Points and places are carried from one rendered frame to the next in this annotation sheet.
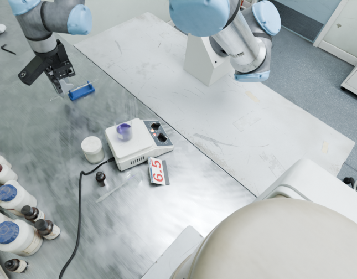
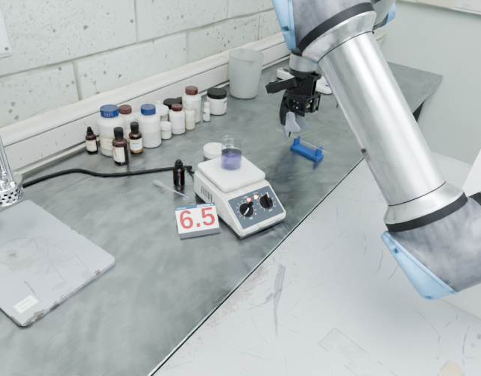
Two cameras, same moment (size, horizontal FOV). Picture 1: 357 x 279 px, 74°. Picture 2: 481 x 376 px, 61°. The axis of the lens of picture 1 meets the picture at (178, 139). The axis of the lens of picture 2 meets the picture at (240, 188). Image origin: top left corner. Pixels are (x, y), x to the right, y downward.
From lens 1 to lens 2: 77 cm
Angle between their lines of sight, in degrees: 60
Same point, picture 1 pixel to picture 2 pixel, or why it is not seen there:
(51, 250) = (104, 163)
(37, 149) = (214, 138)
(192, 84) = not seen: hidden behind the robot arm
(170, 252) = (80, 241)
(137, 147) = (215, 177)
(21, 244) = (101, 124)
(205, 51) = not seen: hidden behind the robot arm
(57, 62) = (300, 91)
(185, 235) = (100, 254)
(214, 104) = (371, 296)
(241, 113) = (373, 347)
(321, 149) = not seen: outside the picture
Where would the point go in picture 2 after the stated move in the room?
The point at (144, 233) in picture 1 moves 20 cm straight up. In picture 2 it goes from (111, 220) to (100, 141)
